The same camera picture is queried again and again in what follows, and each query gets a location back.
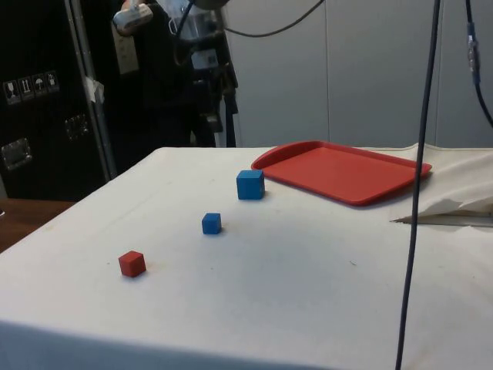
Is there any black cable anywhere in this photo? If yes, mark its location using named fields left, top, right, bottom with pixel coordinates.
left=223, top=0, right=325, bottom=39
left=394, top=0, right=441, bottom=370
left=464, top=0, right=493, bottom=128

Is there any large blue cube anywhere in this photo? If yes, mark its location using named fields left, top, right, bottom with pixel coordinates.
left=236, top=169, right=266, bottom=201

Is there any small blue cube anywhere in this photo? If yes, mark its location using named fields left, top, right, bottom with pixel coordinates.
left=201, top=212, right=223, bottom=235

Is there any pale locker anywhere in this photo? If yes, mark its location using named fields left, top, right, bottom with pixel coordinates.
left=434, top=0, right=493, bottom=150
left=326, top=0, right=438, bottom=152
left=223, top=0, right=329, bottom=149

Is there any red tray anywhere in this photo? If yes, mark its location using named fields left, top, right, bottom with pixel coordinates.
left=250, top=140, right=433, bottom=207

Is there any black cabinet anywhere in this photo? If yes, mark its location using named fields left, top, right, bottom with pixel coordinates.
left=0, top=0, right=216, bottom=202

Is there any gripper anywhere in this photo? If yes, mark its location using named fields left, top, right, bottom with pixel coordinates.
left=140, top=26, right=193, bottom=103

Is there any small red cube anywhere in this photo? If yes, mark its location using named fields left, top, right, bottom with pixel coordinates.
left=118, top=250, right=147, bottom=278

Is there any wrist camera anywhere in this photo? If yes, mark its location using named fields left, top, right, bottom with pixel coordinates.
left=112, top=0, right=153, bottom=34

